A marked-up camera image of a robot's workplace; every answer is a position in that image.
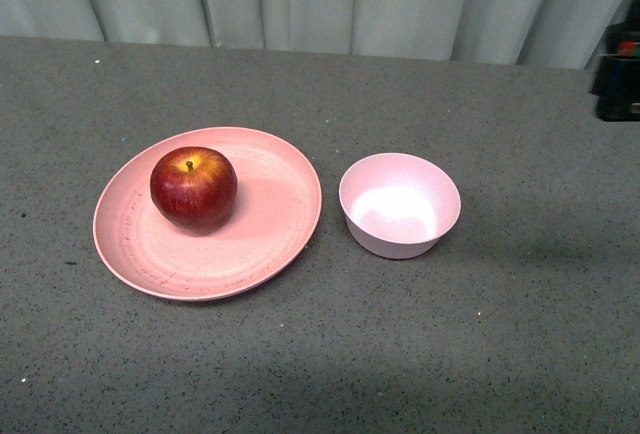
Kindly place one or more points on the red apple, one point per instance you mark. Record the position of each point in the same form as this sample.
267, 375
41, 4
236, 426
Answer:
194, 187

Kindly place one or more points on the pink plate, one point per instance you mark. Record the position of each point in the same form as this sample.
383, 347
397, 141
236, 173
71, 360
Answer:
276, 212

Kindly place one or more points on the pink bowl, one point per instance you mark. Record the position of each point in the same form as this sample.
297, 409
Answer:
398, 206

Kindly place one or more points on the white curtain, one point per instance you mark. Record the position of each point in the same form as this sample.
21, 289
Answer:
545, 33

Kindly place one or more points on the black device at table edge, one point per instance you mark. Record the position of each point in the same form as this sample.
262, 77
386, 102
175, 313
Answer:
616, 79

